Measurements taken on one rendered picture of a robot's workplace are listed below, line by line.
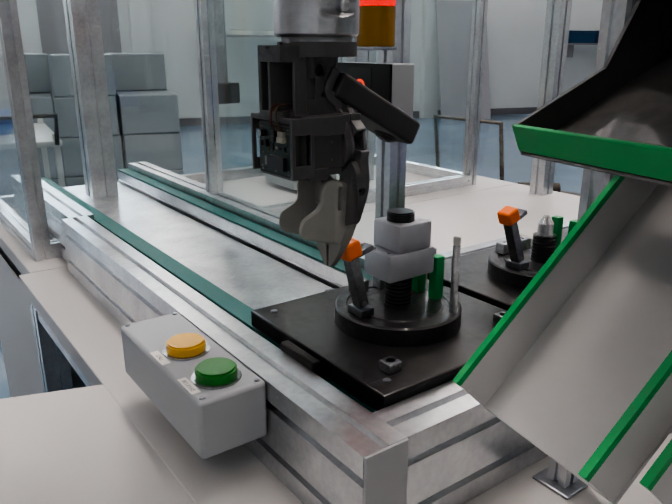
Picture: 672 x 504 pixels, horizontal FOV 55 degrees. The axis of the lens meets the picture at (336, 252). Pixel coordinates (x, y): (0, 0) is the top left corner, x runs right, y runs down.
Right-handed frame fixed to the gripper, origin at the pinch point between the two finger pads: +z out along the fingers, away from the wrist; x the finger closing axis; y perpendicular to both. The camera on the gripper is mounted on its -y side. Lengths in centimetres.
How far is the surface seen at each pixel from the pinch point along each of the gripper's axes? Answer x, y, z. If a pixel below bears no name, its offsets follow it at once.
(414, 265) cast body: 2.1, -8.8, 2.6
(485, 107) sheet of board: -752, -878, 84
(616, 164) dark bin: 28.6, 0.1, -12.9
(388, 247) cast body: 0.4, -6.6, 0.6
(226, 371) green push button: 0.0, 12.7, 9.3
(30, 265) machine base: -80, 15, 20
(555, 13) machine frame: -61, -115, -28
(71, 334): -43, 17, 20
